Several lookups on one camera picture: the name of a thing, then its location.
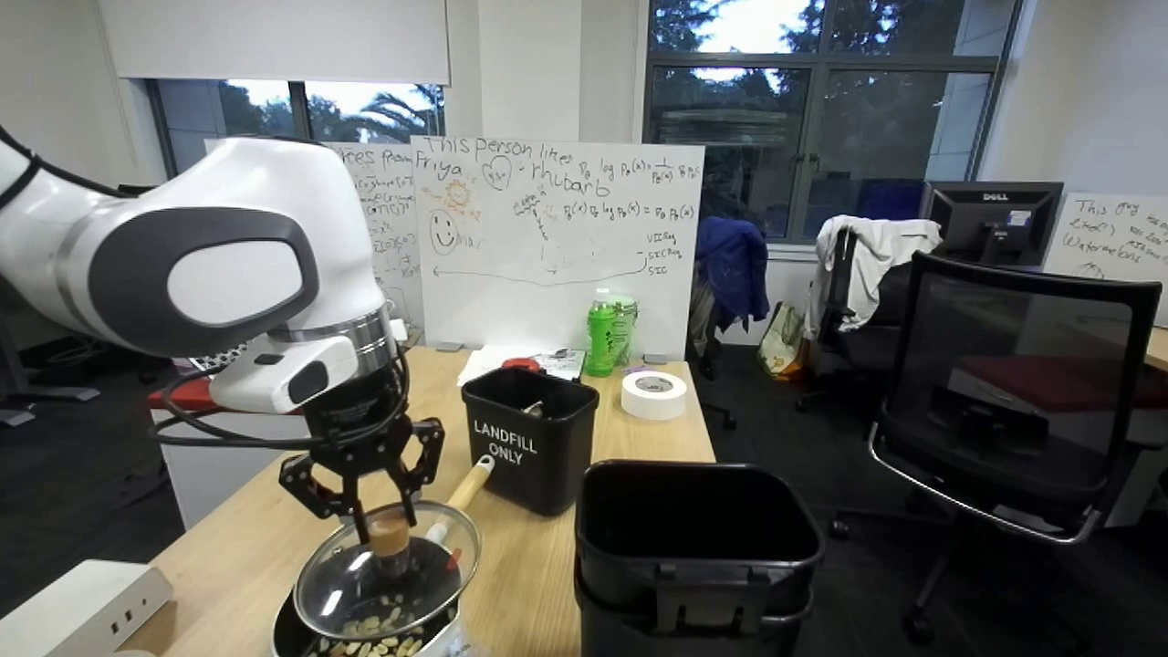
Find small black landfill bin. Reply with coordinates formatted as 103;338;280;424
456;363;601;519

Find black Dell monitor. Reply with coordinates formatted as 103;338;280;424
923;178;1064;271

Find small written whiteboard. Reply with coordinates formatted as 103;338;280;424
1040;191;1168;333

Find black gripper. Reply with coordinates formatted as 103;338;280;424
275;360;450;548

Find white jacket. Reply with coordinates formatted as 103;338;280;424
811;213;944;338

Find colourful floor bag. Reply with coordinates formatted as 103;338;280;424
758;299;819;382

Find glass lid with wooden knob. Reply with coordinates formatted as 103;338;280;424
288;497;484;646

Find black office chair chrome rim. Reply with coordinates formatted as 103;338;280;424
828;249;1164;648

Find white roller blind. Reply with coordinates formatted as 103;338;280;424
98;0;452;87

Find white power box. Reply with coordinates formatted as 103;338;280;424
0;559;177;657

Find large black plastic bin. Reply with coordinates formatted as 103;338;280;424
574;457;828;657

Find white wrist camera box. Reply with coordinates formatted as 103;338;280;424
213;333;365;417

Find whiteboard with smiley drawing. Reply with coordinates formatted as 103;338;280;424
409;135;708;363

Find white paper sheet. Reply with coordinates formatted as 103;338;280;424
456;344;589;389

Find green bottle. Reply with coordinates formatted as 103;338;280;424
581;284;643;378

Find white tape roll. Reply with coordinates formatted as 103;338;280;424
618;367;693;424

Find white cabinet with red top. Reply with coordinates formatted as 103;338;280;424
146;378;322;531

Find beige food pieces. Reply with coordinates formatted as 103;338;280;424
319;607;441;657

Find blue jacket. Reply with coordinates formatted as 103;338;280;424
693;214;775;328

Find whiteboard with dense writing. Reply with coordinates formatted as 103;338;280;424
325;140;428;345

